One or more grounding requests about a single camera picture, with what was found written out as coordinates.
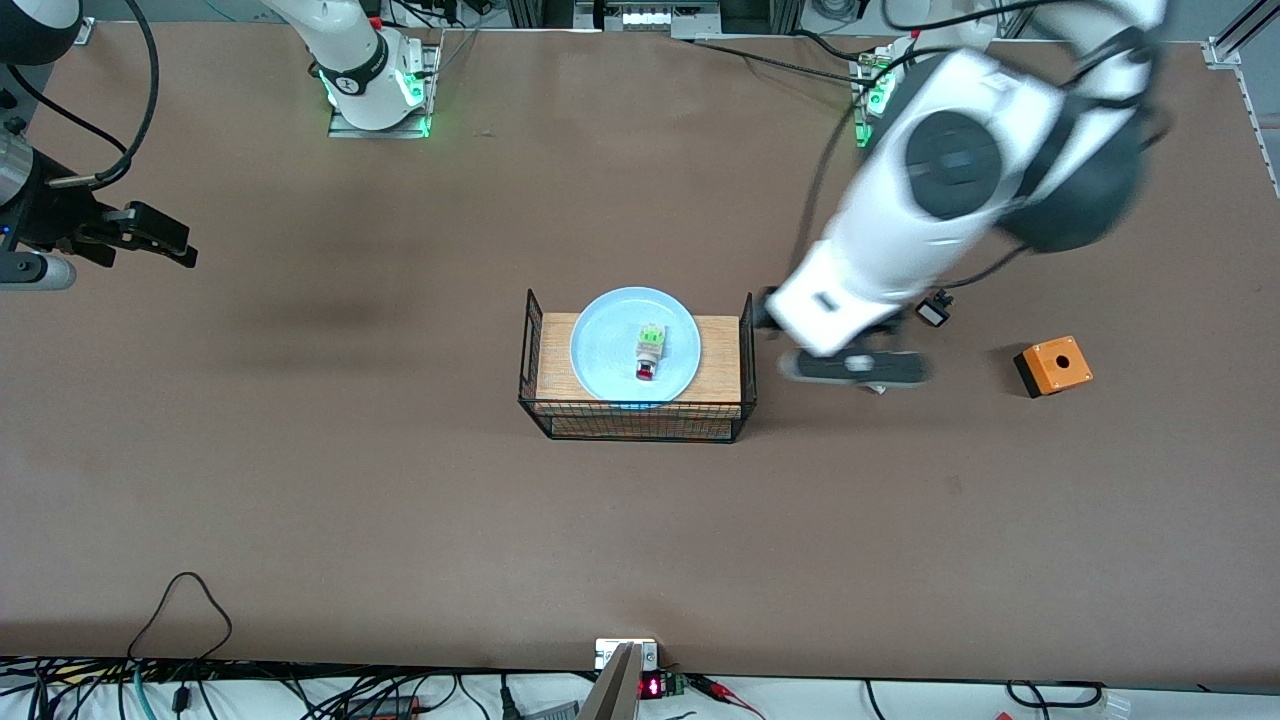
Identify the red push button switch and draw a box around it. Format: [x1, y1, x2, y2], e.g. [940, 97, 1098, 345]
[634, 322, 668, 384]

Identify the light blue plate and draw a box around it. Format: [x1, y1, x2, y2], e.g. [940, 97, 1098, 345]
[569, 286, 703, 406]

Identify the wooden board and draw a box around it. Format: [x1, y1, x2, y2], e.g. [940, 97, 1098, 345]
[535, 313, 743, 419]

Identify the white power strip device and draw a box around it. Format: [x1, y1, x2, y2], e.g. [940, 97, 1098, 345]
[575, 0, 723, 41]

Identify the white mounting block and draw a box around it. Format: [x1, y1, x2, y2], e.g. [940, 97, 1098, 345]
[595, 638, 659, 671]

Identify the red test lead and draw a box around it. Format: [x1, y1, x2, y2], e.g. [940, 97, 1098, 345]
[688, 675, 766, 720]

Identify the grey metal bar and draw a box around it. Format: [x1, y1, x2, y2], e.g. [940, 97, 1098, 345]
[578, 643, 643, 720]

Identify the black power adapter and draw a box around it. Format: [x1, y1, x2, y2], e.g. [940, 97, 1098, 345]
[345, 695, 421, 720]

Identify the black wire basket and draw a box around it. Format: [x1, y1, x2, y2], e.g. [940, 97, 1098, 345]
[517, 288, 758, 444]

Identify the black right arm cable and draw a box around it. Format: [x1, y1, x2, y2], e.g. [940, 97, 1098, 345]
[10, 0, 161, 191]

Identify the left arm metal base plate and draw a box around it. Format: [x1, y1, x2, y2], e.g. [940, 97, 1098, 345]
[853, 50, 891, 151]

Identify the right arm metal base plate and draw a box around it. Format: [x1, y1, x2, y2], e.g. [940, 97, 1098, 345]
[327, 40, 443, 139]

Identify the orange button enclosure box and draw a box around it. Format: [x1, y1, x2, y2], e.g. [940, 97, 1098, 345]
[1013, 336, 1094, 399]

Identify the black cable to arm base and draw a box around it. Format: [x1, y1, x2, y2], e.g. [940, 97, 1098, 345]
[690, 30, 881, 89]

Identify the black looped cable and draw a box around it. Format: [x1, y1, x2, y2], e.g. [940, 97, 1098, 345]
[128, 572, 234, 663]

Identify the black flat cable loop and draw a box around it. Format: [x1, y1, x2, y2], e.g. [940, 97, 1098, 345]
[1005, 680, 1106, 709]

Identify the aluminium frame rail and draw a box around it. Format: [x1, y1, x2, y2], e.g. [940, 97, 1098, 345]
[1205, 0, 1280, 196]

